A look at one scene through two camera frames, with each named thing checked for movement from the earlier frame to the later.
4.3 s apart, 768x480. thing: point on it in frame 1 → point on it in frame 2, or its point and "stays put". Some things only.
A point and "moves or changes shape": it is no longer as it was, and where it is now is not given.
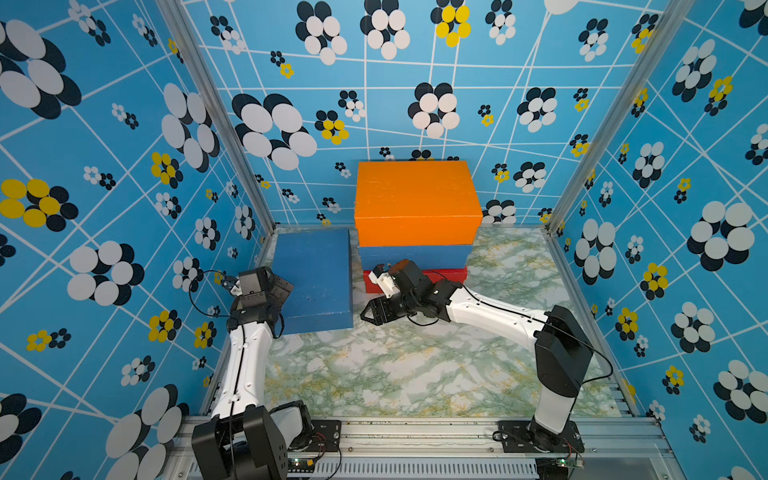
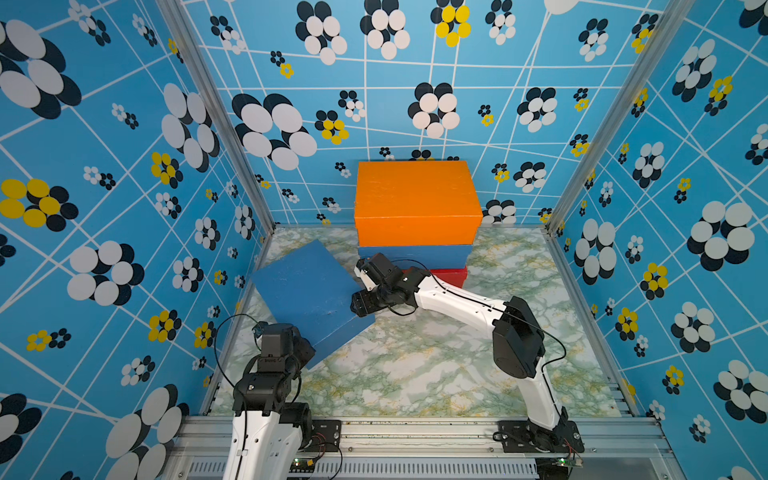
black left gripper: [279, 293] → [304, 345]
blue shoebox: [424, 257] stays put
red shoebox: [456, 275] stays put
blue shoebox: [317, 262] moves or changes shape
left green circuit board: [300, 465] stays put
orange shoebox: [416, 203] stays put
